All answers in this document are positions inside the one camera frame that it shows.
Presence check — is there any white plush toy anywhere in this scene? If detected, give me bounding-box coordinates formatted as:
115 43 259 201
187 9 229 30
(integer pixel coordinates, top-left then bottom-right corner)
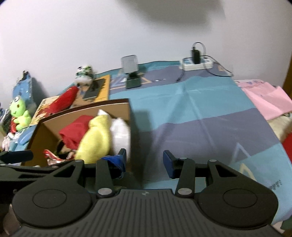
97 110 131 163

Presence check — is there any yellow green cloth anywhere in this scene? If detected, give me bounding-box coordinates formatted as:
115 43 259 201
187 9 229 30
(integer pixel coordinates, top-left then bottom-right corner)
74 115 111 164

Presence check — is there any brown cardboard box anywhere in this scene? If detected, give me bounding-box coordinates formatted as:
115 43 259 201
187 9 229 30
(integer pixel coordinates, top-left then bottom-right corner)
21 98 143 183

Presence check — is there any red cloth bag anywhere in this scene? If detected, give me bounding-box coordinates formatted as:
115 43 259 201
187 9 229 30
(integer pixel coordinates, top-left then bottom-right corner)
59 115 94 150

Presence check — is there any green frog plush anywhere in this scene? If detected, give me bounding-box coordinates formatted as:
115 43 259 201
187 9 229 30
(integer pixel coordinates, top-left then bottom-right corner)
9 95 32 131

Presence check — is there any blue grey patterned bedsheet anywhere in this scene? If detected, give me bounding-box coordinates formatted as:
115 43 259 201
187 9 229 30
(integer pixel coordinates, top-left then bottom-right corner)
13 60 292 225

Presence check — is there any illustrated children book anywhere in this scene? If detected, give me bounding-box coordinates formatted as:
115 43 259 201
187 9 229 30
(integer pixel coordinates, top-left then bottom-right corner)
30 96 60 126

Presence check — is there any blue plastic bag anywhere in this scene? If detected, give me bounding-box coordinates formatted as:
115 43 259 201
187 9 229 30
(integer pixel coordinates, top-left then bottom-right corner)
12 71 37 112

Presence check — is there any black smartphone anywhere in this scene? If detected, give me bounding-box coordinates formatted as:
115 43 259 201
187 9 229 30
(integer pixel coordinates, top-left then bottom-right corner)
83 79 105 100

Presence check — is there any red chili plush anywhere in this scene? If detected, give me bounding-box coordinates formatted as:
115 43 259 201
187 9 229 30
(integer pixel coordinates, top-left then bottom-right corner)
47 86 79 114

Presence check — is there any panda plush toy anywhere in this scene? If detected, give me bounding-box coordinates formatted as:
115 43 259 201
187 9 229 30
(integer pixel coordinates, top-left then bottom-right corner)
74 65 94 87

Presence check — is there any green phone stand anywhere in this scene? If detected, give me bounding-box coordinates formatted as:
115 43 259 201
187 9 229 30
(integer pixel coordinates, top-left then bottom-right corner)
121 55 141 89

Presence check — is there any white power strip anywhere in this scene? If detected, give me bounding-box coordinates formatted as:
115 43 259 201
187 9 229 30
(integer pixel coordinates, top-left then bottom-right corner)
182 57 214 71

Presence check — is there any black charger adapter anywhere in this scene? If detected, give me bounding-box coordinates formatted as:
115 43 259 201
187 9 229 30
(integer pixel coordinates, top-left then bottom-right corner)
191 47 200 64

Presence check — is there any cream pillow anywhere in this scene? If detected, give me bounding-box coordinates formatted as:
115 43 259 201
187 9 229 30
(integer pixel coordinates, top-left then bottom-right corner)
268 113 291 142

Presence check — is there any red gift box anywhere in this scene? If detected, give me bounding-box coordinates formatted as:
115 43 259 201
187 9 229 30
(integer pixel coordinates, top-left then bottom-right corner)
282 133 292 162

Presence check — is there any pink folded cloth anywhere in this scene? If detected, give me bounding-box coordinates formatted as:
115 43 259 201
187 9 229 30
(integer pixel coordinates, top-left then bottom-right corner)
235 79 291 121

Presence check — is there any black charger cable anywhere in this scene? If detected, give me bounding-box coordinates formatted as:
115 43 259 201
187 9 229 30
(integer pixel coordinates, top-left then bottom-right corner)
175 41 234 83

